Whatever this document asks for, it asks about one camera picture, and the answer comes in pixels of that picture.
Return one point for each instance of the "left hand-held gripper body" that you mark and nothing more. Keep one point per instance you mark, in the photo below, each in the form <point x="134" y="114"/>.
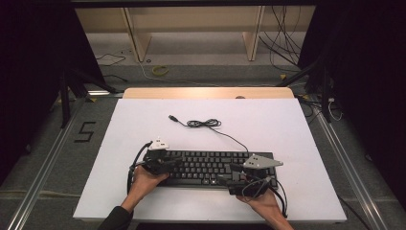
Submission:
<point x="156" y="159"/>

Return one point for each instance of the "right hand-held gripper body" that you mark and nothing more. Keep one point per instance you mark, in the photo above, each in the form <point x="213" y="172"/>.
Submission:
<point x="252" y="188"/>

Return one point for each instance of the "black computer keyboard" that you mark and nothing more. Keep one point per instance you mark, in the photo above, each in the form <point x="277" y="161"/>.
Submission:
<point x="204" y="166"/>

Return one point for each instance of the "person's right hand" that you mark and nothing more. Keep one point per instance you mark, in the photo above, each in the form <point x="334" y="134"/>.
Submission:
<point x="265" y="204"/>

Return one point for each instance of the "person's left hand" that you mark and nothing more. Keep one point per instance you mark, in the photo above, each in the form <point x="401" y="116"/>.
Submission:
<point x="143" y="183"/>

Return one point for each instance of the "small brown round object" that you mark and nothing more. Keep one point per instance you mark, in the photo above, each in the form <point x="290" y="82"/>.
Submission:
<point x="240" y="97"/>

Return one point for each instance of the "light wooden table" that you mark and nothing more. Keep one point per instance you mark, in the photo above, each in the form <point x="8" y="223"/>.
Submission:
<point x="207" y="92"/>

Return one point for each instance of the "yellow tape roll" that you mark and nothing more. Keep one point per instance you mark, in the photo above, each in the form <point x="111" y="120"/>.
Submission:
<point x="159" y="71"/>

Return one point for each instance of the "small yellow floor marker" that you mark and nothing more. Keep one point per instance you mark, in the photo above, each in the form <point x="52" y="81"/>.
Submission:
<point x="283" y="76"/>

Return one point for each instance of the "black metal stand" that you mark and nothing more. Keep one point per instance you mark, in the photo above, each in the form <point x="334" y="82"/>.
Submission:
<point x="65" y="96"/>
<point x="325" y="92"/>

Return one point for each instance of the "light wooden desk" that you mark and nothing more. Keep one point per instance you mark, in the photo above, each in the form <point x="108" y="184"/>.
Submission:
<point x="191" y="19"/>

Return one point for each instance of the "black curtain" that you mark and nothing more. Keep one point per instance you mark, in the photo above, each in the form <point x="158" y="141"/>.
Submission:
<point x="32" y="80"/>
<point x="370" y="80"/>

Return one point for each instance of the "aluminium floor rail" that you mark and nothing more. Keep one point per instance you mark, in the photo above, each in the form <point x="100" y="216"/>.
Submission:
<point x="351" y="172"/>
<point x="41" y="172"/>

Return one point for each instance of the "black overhead frame bar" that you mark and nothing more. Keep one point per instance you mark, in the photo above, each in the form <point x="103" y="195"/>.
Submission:
<point x="191" y="3"/>

